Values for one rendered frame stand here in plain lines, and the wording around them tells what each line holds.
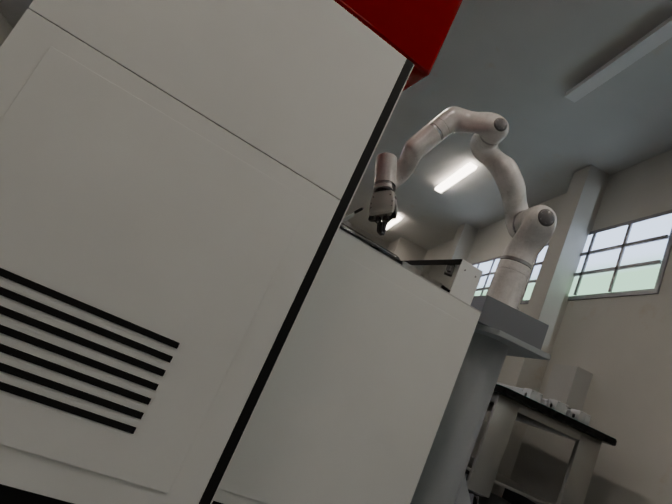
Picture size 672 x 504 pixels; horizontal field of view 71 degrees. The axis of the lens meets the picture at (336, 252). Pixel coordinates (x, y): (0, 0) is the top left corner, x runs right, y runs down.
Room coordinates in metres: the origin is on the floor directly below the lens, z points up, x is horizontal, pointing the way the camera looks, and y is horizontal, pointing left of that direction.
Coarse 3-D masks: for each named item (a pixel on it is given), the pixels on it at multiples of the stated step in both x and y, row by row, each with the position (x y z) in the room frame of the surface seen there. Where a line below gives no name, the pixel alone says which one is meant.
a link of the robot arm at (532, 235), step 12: (516, 216) 1.73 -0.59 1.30; (528, 216) 1.62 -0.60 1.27; (540, 216) 1.60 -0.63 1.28; (552, 216) 1.60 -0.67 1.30; (516, 228) 1.72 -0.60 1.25; (528, 228) 1.63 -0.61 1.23; (540, 228) 1.61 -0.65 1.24; (552, 228) 1.61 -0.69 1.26; (516, 240) 1.67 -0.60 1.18; (528, 240) 1.65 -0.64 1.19; (540, 240) 1.64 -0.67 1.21; (504, 252) 1.71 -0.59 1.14; (516, 252) 1.67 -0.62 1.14; (528, 252) 1.66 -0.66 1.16; (528, 264) 1.67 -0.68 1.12
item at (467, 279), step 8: (464, 264) 1.47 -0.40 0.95; (464, 272) 1.47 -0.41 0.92; (472, 272) 1.48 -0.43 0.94; (480, 272) 1.49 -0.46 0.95; (456, 280) 1.46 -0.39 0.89; (464, 280) 1.47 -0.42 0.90; (472, 280) 1.48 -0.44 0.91; (456, 288) 1.47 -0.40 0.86; (464, 288) 1.48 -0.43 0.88; (472, 288) 1.49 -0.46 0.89; (456, 296) 1.47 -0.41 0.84; (464, 296) 1.48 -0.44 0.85; (472, 296) 1.49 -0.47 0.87
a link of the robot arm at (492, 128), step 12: (456, 108) 1.67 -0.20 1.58; (432, 120) 1.69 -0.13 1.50; (444, 120) 1.66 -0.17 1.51; (456, 120) 1.66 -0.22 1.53; (468, 120) 1.65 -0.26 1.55; (480, 120) 1.62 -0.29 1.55; (492, 120) 1.59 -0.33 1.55; (504, 120) 1.59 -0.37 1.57; (444, 132) 1.67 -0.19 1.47; (456, 132) 1.71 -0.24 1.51; (468, 132) 1.67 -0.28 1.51; (480, 132) 1.63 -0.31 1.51; (492, 132) 1.60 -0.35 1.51; (504, 132) 1.60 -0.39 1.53; (492, 144) 1.67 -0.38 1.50
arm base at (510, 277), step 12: (504, 264) 1.69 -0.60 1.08; (516, 264) 1.67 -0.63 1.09; (504, 276) 1.68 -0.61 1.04; (516, 276) 1.67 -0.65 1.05; (528, 276) 1.70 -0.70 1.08; (492, 288) 1.71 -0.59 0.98; (504, 288) 1.68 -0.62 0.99; (516, 288) 1.67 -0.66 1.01; (504, 300) 1.67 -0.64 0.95; (516, 300) 1.68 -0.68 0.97
